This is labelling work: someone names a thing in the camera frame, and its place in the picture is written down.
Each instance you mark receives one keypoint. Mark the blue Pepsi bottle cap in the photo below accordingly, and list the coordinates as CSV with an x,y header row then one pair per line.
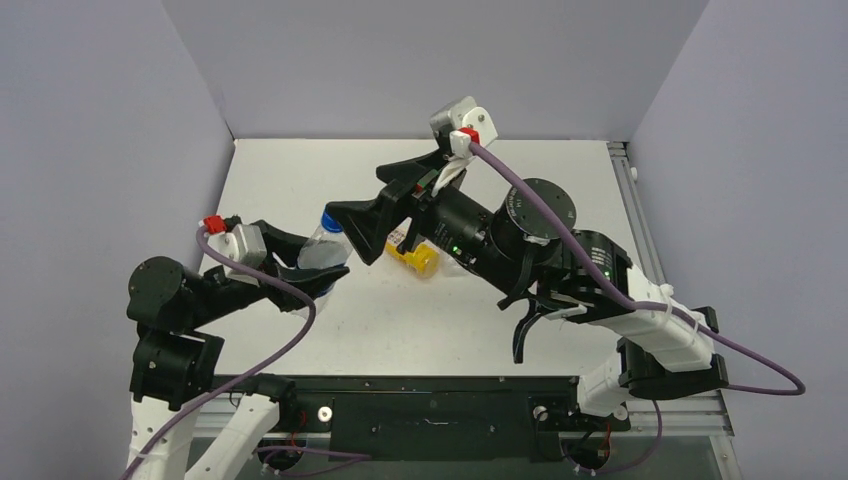
x,y
329,224

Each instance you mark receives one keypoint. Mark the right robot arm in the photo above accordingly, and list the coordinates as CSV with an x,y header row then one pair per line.
x,y
529,250

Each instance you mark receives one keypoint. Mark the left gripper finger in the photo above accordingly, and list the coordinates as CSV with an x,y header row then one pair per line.
x,y
286,246
315,282

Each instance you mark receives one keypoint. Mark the Pepsi bottle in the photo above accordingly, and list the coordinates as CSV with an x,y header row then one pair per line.
x,y
324,249

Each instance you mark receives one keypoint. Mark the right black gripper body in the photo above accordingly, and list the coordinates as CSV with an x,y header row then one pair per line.
x,y
405,206

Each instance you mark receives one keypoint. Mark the yellow juice bottle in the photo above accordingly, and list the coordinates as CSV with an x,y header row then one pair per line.
x,y
423,261

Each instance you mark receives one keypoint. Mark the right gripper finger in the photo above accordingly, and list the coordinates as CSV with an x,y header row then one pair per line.
x,y
368,223
411,170

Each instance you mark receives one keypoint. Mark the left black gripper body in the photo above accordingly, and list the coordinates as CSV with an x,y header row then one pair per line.
x,y
258,290

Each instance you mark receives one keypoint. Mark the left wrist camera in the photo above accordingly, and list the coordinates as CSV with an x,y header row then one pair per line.
x,y
239,243

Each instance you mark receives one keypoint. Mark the aluminium frame rail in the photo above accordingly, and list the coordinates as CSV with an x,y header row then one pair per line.
x,y
700,415

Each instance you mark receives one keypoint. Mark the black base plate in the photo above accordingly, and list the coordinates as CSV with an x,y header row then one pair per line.
x,y
435,418

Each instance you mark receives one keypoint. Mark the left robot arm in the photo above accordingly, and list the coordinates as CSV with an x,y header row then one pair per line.
x,y
174,361

